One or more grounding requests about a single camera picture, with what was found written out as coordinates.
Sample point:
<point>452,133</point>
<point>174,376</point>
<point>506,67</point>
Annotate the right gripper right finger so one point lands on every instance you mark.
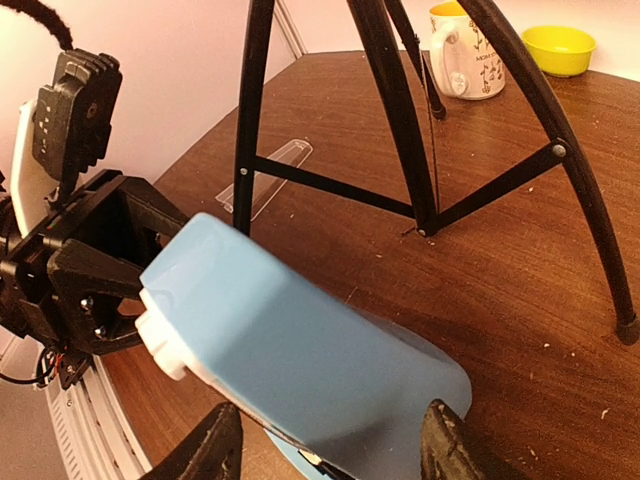
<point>450,449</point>

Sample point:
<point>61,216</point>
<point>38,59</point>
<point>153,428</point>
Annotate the front aluminium rail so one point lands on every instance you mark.
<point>93,434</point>

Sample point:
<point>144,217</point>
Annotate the blue metronome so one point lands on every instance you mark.
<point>341,393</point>

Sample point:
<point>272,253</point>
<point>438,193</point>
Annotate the left aluminium frame post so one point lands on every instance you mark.
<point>289,31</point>

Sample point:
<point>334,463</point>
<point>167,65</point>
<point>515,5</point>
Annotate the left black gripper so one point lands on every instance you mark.
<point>62,284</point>

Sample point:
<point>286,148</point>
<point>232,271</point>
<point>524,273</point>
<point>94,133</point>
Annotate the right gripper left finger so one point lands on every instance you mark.
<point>212,450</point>

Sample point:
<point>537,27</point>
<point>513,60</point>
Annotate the black music stand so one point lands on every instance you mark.
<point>542,200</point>

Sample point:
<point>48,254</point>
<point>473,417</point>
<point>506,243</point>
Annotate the clear plastic metronome cover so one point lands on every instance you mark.
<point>294,153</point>

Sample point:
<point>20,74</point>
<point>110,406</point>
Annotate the green bowl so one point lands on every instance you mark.
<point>559,50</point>

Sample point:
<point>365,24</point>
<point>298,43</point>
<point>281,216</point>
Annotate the white floral mug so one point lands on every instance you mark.
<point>464,63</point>

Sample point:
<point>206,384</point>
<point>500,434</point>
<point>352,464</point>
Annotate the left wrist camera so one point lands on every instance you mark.
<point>62,133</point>

